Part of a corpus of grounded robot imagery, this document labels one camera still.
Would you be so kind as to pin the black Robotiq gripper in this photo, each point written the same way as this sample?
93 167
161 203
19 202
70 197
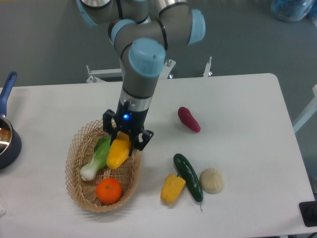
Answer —
129 122

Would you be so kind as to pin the yellow orange mango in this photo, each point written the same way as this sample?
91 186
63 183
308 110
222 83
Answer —
119 151

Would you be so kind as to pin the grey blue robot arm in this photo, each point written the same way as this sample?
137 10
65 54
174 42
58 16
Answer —
141 42

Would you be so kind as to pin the woven wicker basket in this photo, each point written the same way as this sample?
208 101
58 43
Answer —
80 153

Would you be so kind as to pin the green bok choy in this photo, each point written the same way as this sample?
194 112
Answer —
98 161

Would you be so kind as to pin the orange tangerine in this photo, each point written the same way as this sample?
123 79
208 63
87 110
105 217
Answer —
108 191

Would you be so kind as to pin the purple sweet potato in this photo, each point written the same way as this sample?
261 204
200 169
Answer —
188 120

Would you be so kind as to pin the yellow bell pepper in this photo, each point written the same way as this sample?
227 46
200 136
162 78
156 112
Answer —
172 188

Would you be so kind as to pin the dark green cucumber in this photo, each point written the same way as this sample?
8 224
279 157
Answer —
188 173

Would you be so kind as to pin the beige steamed bun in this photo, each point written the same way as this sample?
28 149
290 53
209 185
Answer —
211 180

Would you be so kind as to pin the black device at edge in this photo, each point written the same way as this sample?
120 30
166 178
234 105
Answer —
309 213

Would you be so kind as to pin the blue plastic bag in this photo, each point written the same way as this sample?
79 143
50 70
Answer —
291 10

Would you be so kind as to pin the blue saucepan with handle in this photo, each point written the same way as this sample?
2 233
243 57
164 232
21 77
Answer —
10 141

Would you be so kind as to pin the white frame bar right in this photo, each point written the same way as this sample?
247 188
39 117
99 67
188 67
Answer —
306 113

